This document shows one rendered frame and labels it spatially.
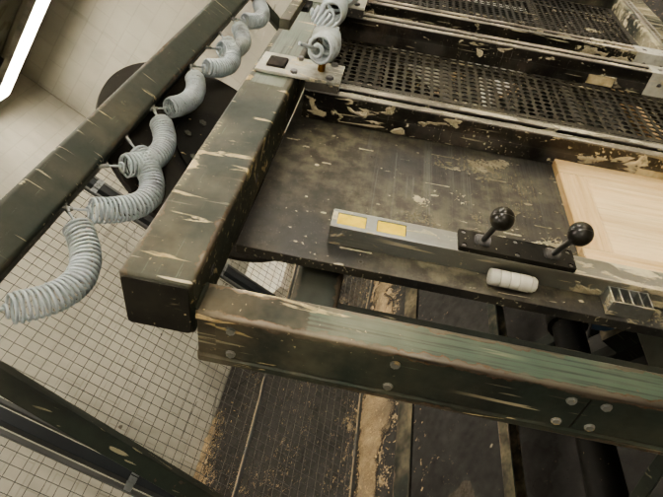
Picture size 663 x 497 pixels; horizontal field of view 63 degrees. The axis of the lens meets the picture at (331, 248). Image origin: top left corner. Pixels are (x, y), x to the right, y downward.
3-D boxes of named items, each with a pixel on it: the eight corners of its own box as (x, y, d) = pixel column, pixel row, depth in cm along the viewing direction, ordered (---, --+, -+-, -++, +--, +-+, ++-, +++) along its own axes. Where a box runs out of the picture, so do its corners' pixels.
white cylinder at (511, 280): (486, 288, 91) (533, 297, 90) (492, 275, 89) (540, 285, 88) (485, 276, 93) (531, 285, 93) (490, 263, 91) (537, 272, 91)
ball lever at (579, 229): (558, 269, 92) (598, 244, 79) (537, 264, 92) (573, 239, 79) (559, 248, 93) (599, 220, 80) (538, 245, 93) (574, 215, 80)
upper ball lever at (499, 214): (489, 255, 92) (518, 228, 79) (468, 251, 92) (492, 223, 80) (491, 235, 93) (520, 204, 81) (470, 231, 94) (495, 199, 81)
